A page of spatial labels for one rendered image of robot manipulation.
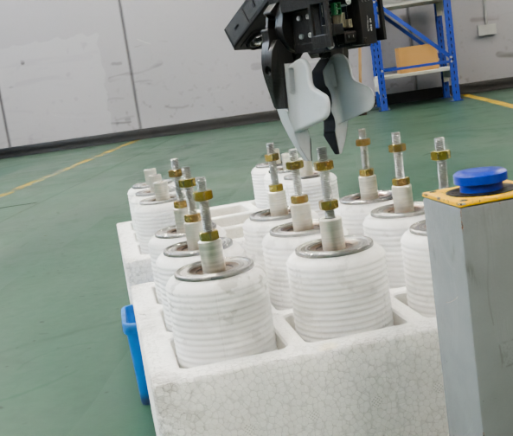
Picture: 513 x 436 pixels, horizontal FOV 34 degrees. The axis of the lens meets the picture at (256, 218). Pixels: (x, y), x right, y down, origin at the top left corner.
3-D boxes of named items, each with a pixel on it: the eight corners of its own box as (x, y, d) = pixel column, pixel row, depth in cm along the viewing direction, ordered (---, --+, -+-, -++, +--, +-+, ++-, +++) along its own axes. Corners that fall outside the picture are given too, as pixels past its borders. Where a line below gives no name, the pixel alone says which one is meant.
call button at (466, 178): (493, 189, 66) (491, 163, 66) (519, 195, 62) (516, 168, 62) (446, 197, 66) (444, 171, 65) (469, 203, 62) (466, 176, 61)
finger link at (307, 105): (320, 161, 72) (317, 54, 71) (276, 162, 77) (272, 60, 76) (346, 160, 74) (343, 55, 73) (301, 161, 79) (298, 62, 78)
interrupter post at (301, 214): (298, 229, 93) (294, 201, 93) (317, 228, 92) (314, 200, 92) (289, 234, 91) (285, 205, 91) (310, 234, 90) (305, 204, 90)
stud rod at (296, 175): (299, 215, 92) (290, 149, 91) (307, 215, 92) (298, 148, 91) (296, 218, 91) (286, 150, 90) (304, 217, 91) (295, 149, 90)
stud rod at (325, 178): (324, 226, 80) (314, 148, 78) (327, 224, 81) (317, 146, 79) (334, 226, 79) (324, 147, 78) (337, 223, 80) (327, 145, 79)
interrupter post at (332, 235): (317, 254, 80) (313, 221, 79) (329, 248, 82) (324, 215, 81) (340, 253, 79) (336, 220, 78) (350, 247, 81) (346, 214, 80)
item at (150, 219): (206, 297, 140) (189, 191, 137) (214, 311, 131) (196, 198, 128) (150, 308, 139) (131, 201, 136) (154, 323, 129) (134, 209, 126)
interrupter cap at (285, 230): (286, 226, 97) (285, 220, 97) (347, 222, 94) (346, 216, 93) (259, 241, 90) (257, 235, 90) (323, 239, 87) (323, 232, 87)
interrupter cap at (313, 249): (281, 261, 79) (280, 254, 79) (317, 242, 86) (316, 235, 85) (354, 261, 75) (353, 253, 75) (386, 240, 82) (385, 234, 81)
